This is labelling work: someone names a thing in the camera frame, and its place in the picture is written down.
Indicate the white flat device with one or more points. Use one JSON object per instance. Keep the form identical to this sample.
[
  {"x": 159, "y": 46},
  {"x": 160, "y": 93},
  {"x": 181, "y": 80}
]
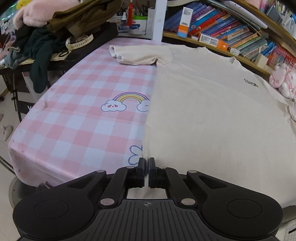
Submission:
[{"x": 247, "y": 14}]

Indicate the blue white bottle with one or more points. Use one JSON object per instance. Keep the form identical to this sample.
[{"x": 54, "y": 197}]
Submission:
[{"x": 123, "y": 23}]

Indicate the dark green garment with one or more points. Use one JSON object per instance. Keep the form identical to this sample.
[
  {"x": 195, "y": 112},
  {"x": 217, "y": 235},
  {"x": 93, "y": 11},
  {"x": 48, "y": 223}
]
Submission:
[{"x": 41, "y": 53}]

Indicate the cream printed T-shirt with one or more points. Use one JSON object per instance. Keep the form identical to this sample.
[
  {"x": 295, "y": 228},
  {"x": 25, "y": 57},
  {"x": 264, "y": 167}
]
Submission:
[{"x": 208, "y": 115}]

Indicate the wooden bookshelf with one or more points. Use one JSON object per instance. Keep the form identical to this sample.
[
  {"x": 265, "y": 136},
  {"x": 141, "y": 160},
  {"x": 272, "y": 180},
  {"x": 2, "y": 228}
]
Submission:
[{"x": 201, "y": 42}]

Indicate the row of colourful books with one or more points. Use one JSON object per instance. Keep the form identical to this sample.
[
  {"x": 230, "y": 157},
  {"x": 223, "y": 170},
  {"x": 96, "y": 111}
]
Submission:
[{"x": 231, "y": 27}]

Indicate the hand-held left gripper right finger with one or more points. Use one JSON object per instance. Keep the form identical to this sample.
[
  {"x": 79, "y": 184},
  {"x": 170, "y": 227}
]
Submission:
[{"x": 150, "y": 170}]

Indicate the white jar with green lid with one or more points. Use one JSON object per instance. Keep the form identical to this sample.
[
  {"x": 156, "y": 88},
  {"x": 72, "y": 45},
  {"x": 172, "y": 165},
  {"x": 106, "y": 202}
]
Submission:
[{"x": 138, "y": 26}]

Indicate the red bottle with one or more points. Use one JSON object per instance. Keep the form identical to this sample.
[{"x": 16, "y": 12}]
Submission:
[{"x": 130, "y": 14}]

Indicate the small white box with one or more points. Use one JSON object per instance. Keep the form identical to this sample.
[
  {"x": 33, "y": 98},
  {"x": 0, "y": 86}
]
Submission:
[{"x": 234, "y": 51}]

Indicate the pink checked cartoon desk mat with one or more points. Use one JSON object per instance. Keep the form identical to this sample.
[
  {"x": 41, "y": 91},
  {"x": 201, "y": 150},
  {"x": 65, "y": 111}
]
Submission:
[{"x": 81, "y": 104}]

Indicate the pink fluffy garment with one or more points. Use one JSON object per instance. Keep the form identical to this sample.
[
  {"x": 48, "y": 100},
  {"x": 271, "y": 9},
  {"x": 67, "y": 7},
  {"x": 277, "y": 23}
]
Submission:
[{"x": 34, "y": 14}]

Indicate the tall white orange box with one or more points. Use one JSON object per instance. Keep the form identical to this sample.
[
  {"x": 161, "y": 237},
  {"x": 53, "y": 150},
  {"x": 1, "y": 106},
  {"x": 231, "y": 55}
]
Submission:
[{"x": 185, "y": 23}]

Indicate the pink plush bunny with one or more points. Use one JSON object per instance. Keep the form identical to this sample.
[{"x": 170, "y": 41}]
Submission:
[{"x": 283, "y": 80}]

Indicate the flat white orange box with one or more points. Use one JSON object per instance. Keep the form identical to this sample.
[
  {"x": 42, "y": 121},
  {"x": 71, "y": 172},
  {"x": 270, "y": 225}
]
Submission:
[{"x": 211, "y": 41}]

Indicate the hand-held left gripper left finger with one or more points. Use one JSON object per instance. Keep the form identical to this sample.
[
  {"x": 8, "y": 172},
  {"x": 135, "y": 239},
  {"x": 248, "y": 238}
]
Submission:
[{"x": 143, "y": 170}]

